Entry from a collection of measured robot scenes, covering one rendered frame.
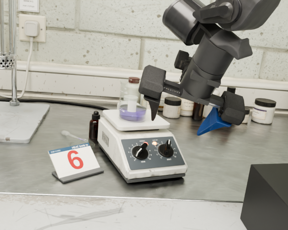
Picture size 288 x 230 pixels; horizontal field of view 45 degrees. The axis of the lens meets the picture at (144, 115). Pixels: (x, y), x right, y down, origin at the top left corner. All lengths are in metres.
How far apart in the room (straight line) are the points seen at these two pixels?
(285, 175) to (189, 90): 0.19
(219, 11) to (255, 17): 0.05
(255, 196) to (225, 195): 0.13
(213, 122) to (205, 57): 0.14
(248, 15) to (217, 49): 0.07
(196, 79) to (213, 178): 0.25
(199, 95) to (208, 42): 0.09
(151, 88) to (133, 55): 0.66
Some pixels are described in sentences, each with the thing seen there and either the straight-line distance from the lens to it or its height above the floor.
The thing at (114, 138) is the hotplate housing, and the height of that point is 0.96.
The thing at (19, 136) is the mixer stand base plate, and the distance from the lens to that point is 0.84.
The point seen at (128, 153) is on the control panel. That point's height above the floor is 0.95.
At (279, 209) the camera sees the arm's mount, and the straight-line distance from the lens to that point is 0.50.
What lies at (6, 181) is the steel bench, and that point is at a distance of 0.67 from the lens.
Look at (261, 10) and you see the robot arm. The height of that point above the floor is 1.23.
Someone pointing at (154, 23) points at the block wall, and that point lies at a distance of 1.22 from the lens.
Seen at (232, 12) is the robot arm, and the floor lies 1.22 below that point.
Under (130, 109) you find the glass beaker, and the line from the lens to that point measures 0.71.
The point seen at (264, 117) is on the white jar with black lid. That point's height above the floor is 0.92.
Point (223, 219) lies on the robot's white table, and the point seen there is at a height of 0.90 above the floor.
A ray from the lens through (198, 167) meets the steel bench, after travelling 0.77.
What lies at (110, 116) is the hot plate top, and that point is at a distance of 0.75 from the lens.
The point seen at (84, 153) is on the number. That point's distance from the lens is 0.71.
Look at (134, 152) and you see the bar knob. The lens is 0.66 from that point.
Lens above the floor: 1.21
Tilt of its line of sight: 17 degrees down
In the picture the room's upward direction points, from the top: 6 degrees clockwise
